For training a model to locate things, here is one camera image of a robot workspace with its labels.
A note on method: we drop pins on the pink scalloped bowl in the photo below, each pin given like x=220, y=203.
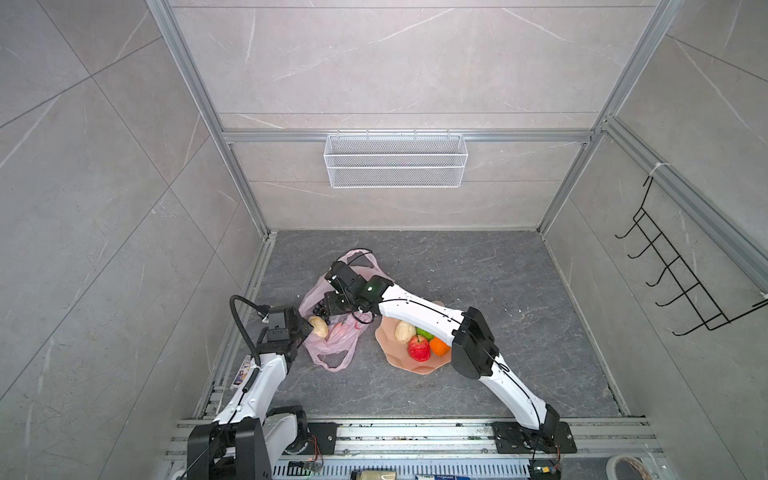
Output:
x=408, y=357

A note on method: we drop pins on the beige fake fruit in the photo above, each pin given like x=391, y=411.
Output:
x=404, y=332

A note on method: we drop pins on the tan fake potato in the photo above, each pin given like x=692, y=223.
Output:
x=320, y=326

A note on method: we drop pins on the pink plastic bag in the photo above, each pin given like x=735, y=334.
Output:
x=336, y=352

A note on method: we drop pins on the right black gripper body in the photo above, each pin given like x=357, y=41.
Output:
x=338, y=305

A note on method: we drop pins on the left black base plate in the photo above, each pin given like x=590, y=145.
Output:
x=316, y=439

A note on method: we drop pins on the orange fake fruit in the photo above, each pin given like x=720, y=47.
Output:
x=438, y=347

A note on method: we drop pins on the dark fake grapes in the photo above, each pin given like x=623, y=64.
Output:
x=321, y=311

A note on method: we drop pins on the black wire hook rack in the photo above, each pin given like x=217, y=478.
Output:
x=709, y=315

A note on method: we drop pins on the green fake vegetable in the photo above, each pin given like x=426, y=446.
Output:
x=425, y=334

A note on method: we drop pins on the red fake strawberry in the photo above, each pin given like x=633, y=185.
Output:
x=419, y=349

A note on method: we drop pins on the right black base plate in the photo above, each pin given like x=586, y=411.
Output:
x=511, y=438

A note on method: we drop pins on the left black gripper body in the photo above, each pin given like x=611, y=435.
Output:
x=301, y=330

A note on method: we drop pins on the white wire mesh basket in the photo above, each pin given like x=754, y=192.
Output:
x=358, y=161

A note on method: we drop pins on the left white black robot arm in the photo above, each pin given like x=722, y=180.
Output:
x=247, y=437

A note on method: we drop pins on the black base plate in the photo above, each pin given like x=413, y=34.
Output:
x=511, y=438
x=316, y=439

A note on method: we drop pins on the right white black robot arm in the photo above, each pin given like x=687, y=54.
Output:
x=472, y=346

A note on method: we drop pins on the small printed card box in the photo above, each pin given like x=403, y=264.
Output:
x=242, y=372

